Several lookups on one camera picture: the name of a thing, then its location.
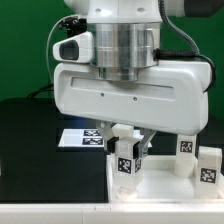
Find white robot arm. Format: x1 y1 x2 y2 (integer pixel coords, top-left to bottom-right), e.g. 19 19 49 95
53 0 224 158

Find black base cables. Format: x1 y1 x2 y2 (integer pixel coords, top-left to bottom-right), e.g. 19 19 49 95
25 83 55 100

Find white front rail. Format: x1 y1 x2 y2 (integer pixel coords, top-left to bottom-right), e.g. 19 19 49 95
0 203 224 224

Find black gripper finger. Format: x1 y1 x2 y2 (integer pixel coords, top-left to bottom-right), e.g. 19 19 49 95
96 121 119 153
133 128 156 159

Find white marker sheet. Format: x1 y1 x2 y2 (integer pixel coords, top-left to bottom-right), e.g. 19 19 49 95
57 128 153 149

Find white square tabletop tray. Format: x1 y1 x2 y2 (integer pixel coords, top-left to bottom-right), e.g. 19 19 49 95
106 156 224 203

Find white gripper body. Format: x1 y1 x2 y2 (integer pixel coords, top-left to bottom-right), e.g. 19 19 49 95
54 61 211 135

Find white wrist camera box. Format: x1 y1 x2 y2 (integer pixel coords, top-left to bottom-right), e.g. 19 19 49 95
53 31 94 64

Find grey camera cable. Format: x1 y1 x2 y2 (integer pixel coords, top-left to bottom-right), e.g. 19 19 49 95
45 14 78 84

